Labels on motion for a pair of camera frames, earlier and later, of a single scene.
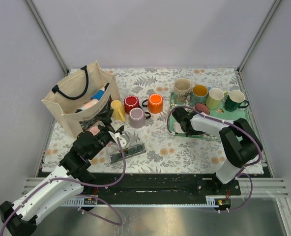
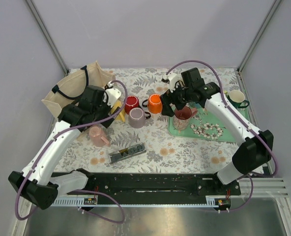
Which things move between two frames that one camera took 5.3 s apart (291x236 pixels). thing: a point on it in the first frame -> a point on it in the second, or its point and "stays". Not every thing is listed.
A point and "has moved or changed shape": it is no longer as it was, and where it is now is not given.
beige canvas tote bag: x=85 y=97 stays
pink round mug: x=202 y=107 has moved or changed shape
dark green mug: x=235 y=100 stays
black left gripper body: x=106 y=132 -> x=101 y=112
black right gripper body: x=189 y=132 -> x=181 y=95
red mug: x=131 y=102 stays
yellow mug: x=118 y=110 stays
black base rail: x=156 y=187 stays
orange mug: x=155 y=103 stays
